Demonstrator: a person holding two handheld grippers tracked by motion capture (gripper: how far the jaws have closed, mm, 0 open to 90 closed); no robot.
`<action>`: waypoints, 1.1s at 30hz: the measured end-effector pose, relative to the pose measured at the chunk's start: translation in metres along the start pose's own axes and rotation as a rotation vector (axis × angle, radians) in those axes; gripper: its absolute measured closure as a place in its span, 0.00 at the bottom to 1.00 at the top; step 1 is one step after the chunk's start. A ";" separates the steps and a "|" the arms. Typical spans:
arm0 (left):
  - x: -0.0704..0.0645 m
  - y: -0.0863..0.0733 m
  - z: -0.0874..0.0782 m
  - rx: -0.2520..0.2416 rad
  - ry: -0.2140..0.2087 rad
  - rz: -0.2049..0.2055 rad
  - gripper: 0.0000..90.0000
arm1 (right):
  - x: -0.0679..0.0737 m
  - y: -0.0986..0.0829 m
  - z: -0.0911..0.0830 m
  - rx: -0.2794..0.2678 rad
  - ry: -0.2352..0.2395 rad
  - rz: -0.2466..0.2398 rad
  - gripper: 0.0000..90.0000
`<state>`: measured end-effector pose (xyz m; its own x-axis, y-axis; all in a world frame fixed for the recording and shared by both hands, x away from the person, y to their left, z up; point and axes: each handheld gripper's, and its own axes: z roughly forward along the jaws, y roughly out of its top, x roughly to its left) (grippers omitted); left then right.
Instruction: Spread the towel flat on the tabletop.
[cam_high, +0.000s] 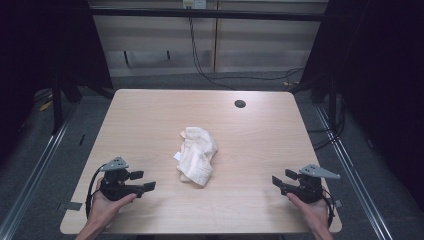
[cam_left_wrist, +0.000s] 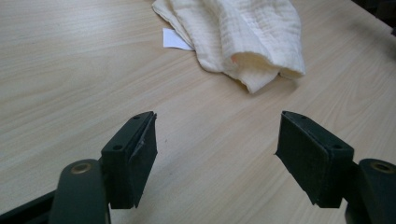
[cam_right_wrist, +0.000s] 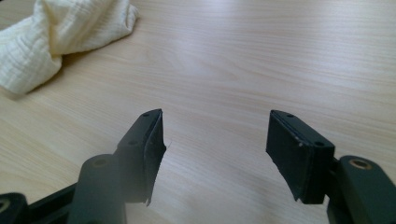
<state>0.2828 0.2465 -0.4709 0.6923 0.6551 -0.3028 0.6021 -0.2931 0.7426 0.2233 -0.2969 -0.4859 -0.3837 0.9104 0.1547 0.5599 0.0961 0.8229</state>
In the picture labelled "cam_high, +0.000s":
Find metal floor rail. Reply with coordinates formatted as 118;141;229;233
0;101;79;240
314;104;396;240

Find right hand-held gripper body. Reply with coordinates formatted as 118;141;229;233
279;163;342;205

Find black hanging wall cable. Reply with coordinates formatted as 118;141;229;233
188;16;305;92

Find black floor cables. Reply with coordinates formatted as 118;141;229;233
306;93;346;152

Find left hand-held gripper cable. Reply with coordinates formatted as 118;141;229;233
85;164;107;219

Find hand-held gripper cable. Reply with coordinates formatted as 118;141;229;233
85;164;107;219
320;187;337;228

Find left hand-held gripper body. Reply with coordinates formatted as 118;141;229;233
99;156;147;202

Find black horizontal frame bar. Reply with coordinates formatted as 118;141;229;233
89;7;326;22

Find person's right hand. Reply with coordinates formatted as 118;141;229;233
286;192;332;233

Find black upright stand post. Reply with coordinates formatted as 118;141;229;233
50;74;65;136

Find black curtain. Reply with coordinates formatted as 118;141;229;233
299;0;424;208
0;0;114;161

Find person's left hand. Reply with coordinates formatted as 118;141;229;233
86;177;138;228

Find white wall socket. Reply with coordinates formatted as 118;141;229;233
181;0;208;10

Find right hand-held gripper cable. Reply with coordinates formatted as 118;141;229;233
320;187;337;228

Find white flower print cloth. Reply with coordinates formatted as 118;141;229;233
172;126;219;188

